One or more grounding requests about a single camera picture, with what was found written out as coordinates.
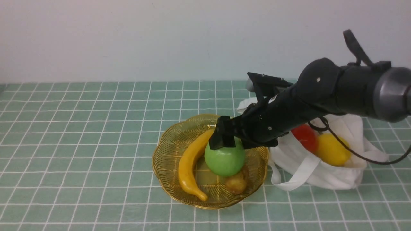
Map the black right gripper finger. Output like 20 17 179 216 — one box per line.
217 116 236 148

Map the green checkered tablecloth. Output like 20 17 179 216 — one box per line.
0 81 410 231

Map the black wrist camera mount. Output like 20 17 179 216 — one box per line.
246 72 292 102

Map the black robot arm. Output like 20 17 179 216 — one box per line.
209 58 411 150

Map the white cloth tote bag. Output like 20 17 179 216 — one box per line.
237 97 389 192

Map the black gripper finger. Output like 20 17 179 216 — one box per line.
209 133 222 150

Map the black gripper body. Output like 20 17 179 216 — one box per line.
234 97 289 149

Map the yellow lemon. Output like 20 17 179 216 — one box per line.
314 133 351 166

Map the black cable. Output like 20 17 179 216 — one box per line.
308 30 411 165

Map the red tomato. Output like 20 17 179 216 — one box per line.
291 124 318 153

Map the yellow banana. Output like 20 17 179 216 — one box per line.
178 129 214 201

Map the amber ribbed plastic fruit bowl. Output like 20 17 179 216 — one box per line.
152 114 269 210

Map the green apple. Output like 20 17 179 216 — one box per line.
204 137 246 177

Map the small brown potato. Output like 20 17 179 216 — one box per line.
224 173 248 194

